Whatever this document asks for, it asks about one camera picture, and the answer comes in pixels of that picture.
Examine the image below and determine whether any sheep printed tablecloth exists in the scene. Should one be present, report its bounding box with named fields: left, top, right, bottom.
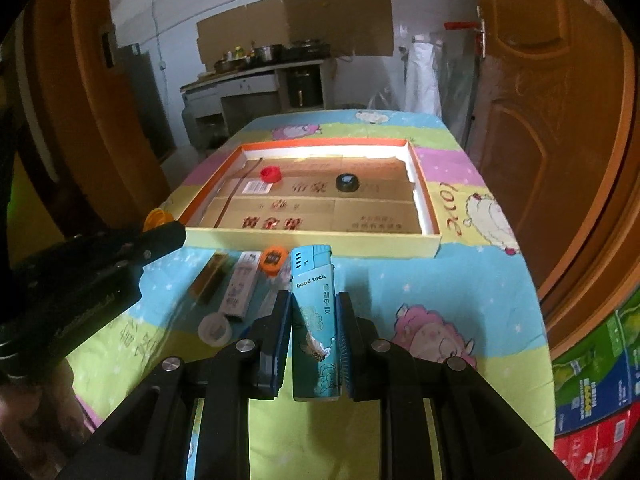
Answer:
left=67, top=110, right=556, bottom=480

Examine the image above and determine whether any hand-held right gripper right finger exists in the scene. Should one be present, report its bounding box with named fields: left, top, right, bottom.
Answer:
left=335, top=291, right=576, bottom=480

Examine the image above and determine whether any carved wooden door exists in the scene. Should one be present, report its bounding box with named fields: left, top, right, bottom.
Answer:
left=472, top=0, right=640, bottom=321

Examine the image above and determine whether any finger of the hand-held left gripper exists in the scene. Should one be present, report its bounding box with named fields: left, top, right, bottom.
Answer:
left=65, top=221, right=187, bottom=268

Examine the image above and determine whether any green printed carton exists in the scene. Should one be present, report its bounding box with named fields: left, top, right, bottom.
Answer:
left=550, top=290, right=640, bottom=411

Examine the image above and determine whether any white kitchen counter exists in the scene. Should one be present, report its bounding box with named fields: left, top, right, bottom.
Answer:
left=180, top=57, right=337, bottom=148

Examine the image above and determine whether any orange bottle cap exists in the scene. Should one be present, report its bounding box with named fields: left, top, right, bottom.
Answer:
left=144, top=208, right=174, bottom=233

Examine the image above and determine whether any orange rimmed cardboard box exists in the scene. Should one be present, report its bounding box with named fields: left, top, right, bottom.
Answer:
left=177, top=140, right=443, bottom=259

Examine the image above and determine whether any white lighter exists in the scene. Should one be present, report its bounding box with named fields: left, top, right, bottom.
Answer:
left=218, top=252, right=262, bottom=320

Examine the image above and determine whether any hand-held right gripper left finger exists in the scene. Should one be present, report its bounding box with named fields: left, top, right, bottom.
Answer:
left=60, top=290, right=292, bottom=480

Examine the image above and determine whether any red printed carton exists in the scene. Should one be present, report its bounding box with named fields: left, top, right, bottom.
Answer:
left=552, top=410, right=636, bottom=480

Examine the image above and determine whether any black gas stove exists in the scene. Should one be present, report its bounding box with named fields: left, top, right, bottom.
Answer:
left=282, top=40, right=332, bottom=61

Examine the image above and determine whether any metal door handle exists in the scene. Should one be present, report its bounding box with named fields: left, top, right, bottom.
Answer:
left=475, top=6, right=488, bottom=61

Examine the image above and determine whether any white hanging sack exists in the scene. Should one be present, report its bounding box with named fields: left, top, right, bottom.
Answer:
left=405, top=35, right=443, bottom=116

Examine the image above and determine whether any grey cabinet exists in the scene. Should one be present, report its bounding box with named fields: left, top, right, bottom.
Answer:
left=116, top=44, right=177, bottom=161

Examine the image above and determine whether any black air fryer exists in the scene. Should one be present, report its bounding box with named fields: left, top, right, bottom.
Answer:
left=286, top=67, right=323, bottom=109

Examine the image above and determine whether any blue lighter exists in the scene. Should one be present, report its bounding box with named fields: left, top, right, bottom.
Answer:
left=291, top=245, right=346, bottom=403

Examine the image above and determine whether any white cap with code print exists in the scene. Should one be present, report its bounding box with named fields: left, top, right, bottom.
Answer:
left=197, top=312, right=232, bottom=347

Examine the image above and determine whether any gold cardboard liner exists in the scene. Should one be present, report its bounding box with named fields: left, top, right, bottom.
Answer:
left=200, top=155, right=423, bottom=235

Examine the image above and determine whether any person's left forearm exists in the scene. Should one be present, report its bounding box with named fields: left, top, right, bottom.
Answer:
left=0, top=365, right=93, bottom=466

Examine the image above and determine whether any cardboard wall panel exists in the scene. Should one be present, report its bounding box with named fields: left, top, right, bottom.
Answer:
left=196, top=0, right=394, bottom=63

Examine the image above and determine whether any orange round gadget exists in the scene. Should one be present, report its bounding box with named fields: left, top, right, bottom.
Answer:
left=259, top=245, right=288, bottom=279

